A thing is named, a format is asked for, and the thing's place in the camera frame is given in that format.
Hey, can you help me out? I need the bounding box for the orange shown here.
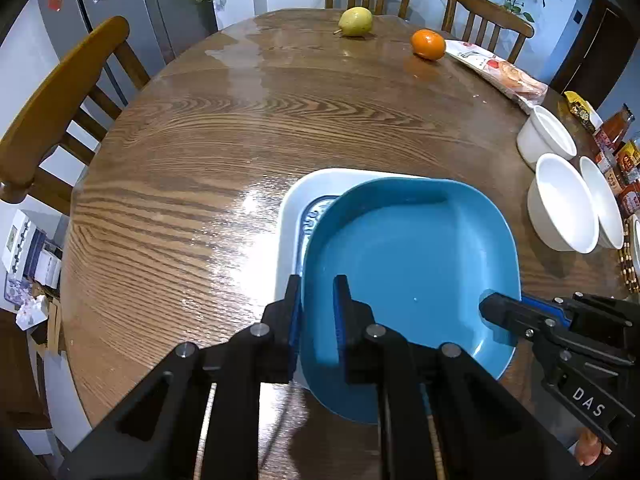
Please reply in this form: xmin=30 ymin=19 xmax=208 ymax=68
xmin=410 ymin=29 xmax=447 ymax=62

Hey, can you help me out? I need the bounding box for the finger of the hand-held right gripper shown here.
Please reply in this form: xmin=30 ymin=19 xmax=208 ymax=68
xmin=522 ymin=291 xmax=640 ymax=357
xmin=479 ymin=291 xmax=637 ymax=369

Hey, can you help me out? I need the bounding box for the medium white bowl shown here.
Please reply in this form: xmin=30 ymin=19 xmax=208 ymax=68
xmin=527 ymin=153 xmax=601 ymax=254

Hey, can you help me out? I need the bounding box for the blue square plate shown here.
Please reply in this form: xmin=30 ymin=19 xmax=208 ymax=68
xmin=299 ymin=177 xmax=523 ymax=426

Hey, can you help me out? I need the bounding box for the white dish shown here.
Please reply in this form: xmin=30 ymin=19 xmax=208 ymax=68
xmin=627 ymin=213 xmax=640 ymax=274

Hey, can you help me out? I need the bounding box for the large white bowl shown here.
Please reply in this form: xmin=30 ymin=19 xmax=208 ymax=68
xmin=579 ymin=156 xmax=626 ymax=251

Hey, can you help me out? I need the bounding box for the person's right hand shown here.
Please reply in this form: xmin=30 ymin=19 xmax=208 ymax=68
xmin=574 ymin=427 xmax=614 ymax=467

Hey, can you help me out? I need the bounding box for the beaded trivet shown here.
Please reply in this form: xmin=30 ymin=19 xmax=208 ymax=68
xmin=617 ymin=244 xmax=640 ymax=295

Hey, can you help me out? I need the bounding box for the white cardboard box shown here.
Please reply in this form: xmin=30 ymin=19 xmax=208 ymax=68
xmin=1 ymin=209 xmax=37 ymax=275

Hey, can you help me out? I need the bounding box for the white square plate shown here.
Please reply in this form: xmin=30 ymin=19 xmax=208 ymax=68
xmin=274 ymin=167 xmax=431 ymax=392

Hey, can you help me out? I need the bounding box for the crumpled white paper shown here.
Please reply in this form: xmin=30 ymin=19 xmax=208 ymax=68
xmin=15 ymin=294 xmax=49 ymax=332

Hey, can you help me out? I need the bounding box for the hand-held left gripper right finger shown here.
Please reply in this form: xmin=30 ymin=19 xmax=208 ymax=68
xmin=332 ymin=275 xmax=586 ymax=480

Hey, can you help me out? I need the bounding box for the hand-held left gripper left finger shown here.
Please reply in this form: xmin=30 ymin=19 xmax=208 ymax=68
xmin=57 ymin=275 xmax=306 ymax=480

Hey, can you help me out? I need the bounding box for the white snack bag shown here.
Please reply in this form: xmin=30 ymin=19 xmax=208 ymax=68
xmin=444 ymin=39 xmax=550 ymax=112

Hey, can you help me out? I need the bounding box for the grey refrigerator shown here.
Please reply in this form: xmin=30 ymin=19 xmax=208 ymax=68
xmin=37 ymin=0 xmax=219 ymax=107

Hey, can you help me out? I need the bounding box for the small white bowl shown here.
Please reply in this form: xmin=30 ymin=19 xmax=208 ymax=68
xmin=516 ymin=105 xmax=579 ymax=172

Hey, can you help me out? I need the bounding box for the yellow snack packet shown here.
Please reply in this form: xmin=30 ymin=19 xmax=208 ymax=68
xmin=563 ymin=90 xmax=604 ymax=134

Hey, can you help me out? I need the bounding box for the green pear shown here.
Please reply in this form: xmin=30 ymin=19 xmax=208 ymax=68
xmin=333 ymin=6 xmax=375 ymax=39

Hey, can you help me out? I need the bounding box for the dark wooden door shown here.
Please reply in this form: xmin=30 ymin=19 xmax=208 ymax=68
xmin=549 ymin=0 xmax=635 ymax=97

